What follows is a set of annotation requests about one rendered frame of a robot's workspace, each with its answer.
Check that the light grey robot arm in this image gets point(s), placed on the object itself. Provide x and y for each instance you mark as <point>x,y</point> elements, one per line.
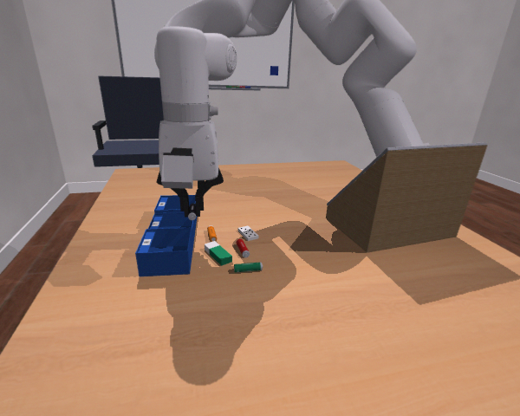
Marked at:
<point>186,57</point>

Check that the white domino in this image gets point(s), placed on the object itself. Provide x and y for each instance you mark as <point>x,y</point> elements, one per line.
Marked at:
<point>248,233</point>

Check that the blue three-compartment bin rack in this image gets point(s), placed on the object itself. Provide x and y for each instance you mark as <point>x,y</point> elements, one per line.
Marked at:
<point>166,246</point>

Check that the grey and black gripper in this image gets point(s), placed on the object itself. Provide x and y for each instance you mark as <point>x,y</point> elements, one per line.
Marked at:
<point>201,137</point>

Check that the black aa battery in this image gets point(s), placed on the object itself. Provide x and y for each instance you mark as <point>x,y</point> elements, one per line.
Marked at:
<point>192,211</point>

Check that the green aa battery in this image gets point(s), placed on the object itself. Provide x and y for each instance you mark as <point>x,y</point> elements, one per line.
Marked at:
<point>242,267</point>

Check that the green and white eraser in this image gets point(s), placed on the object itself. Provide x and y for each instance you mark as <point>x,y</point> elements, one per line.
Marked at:
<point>218,253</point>

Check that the orange battery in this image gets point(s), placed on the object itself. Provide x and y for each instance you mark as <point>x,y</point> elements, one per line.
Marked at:
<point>212,234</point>

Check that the red aa battery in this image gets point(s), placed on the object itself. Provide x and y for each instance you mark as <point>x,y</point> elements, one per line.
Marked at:
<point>242,247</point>

